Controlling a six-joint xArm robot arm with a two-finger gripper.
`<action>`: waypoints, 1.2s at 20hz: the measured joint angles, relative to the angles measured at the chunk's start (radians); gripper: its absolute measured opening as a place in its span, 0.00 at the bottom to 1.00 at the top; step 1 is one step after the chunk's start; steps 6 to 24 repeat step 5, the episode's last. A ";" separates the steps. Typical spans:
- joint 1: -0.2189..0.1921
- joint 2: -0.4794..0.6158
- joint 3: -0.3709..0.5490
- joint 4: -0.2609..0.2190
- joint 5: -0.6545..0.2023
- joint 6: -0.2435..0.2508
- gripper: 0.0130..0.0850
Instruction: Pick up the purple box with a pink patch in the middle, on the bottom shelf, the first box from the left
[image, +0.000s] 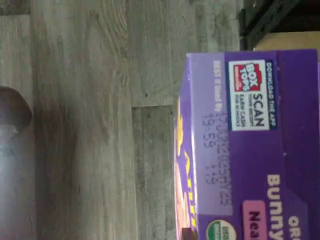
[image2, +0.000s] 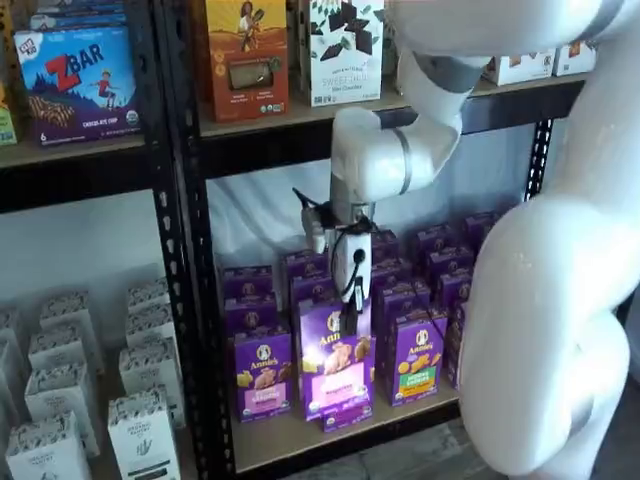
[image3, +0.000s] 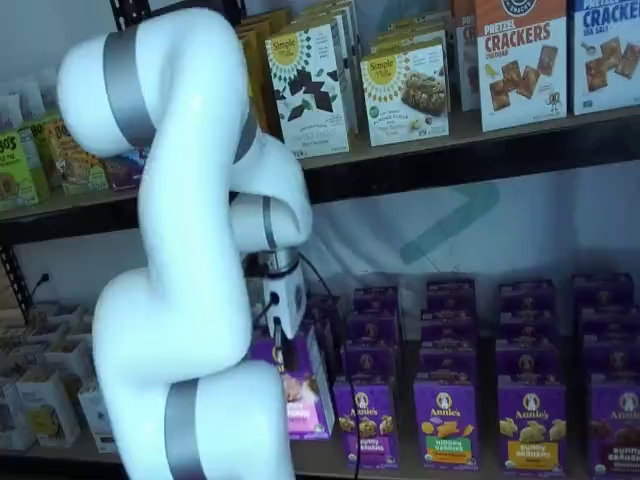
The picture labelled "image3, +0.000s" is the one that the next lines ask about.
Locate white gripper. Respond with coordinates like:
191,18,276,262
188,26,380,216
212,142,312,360
263,269,308,374

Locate purple box pink patch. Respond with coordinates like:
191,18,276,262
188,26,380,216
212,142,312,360
249,324,336,442

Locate purple Annie's box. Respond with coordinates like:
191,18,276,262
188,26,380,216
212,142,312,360
353,285,400,316
582,339,640,386
426,278,477,313
579,304,640,344
305,294,347,384
339,343,400,387
421,308,477,347
572,273,636,308
498,308,562,343
346,310,400,348
494,338,567,386
418,343,479,384
499,279,557,313

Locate purple box violet label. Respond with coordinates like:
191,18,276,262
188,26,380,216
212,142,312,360
332,378,400,470

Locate purple box green orange label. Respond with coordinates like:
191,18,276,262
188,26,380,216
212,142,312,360
413,378,480,472

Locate white carton box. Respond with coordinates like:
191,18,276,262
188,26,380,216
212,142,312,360
77,379,117,454
0,382,37,452
44,339,97,382

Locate blue purple snack box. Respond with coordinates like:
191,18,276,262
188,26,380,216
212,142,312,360
102,148,152,193

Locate Simple Mills dark chocolate box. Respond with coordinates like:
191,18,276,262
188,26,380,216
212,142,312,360
264,23,352,161

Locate purple box yellow label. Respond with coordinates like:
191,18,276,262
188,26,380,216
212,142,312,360
498,380,569,473

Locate orange Bobo's box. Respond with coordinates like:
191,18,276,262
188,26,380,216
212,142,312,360
43,115,110,196

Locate Simple Mills cookie box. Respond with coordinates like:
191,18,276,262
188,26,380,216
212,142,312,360
359,42,452,148

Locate green Bobo's box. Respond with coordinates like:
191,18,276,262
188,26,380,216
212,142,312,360
19,119,52,202
0,128,41,212

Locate purple box chocolate bunnies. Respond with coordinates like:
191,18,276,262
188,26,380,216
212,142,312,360
587,380,640,479

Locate orange pretzel crackers box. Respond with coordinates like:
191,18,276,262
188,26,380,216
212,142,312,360
473,0,570,134

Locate blue pretzel crackers box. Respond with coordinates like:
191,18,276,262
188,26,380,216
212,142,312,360
571,0,640,117

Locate white carton yellow picture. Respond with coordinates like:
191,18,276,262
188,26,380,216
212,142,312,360
14,367,82,448

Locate white pouch bag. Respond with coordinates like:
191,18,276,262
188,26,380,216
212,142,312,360
37,67,63,112
0,92,24,129
14,78,44,122

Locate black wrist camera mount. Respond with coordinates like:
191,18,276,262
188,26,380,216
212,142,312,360
242,251,276,281

